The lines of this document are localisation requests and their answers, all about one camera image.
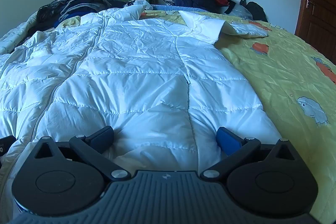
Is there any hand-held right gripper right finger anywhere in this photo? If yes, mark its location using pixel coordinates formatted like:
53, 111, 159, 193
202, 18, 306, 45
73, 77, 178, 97
200, 126, 301, 182

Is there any black bag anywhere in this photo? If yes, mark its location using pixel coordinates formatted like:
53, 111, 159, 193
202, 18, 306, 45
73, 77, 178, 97
246, 1, 269, 23

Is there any white down jacket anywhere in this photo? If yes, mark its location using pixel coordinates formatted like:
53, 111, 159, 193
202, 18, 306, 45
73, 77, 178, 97
0, 0, 282, 172

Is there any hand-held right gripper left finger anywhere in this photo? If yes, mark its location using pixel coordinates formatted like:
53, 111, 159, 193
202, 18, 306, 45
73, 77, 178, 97
33, 126, 132, 182

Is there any blue knit blanket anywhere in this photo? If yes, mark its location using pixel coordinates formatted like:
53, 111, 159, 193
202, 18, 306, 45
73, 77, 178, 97
152, 4, 206, 12

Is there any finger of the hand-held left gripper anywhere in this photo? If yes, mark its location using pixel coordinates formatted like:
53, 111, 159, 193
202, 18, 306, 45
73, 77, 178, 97
0, 135, 17, 160

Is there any yellow printed blanket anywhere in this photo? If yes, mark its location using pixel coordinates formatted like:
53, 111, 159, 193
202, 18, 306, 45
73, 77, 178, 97
52, 7, 336, 214

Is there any pale printed quilt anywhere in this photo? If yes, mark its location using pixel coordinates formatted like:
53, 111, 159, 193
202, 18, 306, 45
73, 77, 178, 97
0, 13, 40, 55

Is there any pile of dark clothes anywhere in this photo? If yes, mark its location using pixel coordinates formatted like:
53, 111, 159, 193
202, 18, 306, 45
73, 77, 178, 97
37, 0, 126, 28

